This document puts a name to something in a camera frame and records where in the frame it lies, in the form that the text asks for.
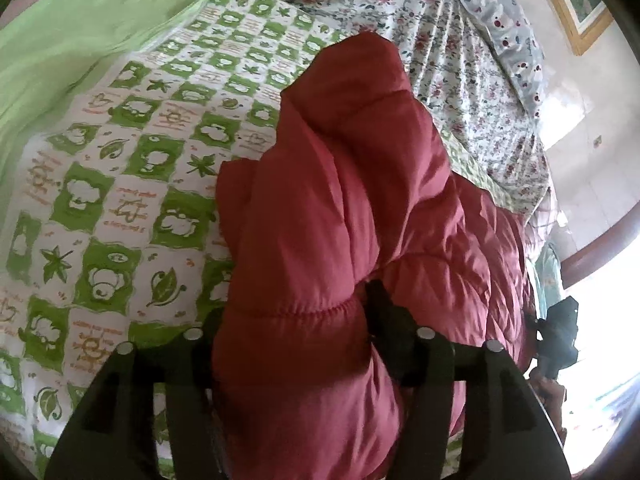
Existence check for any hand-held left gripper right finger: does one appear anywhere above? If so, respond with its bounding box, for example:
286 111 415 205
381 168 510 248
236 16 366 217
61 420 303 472
364 279 572 480

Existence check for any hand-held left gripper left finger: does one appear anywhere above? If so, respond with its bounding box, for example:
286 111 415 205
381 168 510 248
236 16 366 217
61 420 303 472
44 307 226 480

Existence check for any red quilted jacket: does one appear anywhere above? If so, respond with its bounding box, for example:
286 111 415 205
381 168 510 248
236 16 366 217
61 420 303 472
210 32 538 480

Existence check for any person's right hand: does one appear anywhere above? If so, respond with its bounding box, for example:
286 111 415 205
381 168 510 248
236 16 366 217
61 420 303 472
529 366 570 453

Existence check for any teal cloth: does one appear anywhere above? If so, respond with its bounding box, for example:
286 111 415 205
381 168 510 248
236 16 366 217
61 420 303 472
535 242 566 306

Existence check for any pink patterned cloth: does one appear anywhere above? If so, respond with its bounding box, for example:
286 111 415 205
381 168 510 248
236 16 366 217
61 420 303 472
530 195 563 256

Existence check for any green printed blanket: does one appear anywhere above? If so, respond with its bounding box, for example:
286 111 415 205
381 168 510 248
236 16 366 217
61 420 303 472
0 0 531 480

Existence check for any floral bed sheet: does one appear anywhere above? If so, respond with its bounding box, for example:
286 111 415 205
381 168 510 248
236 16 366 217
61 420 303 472
120 0 553 221

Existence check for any grey cherry print pillow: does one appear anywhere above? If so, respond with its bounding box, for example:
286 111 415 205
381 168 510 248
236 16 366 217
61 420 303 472
450 0 547 126

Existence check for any wooden bed frame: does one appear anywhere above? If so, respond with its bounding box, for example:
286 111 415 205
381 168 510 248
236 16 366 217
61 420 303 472
560 217 640 292

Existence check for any framed wall picture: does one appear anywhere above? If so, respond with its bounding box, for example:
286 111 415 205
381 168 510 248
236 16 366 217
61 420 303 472
527 0 615 57

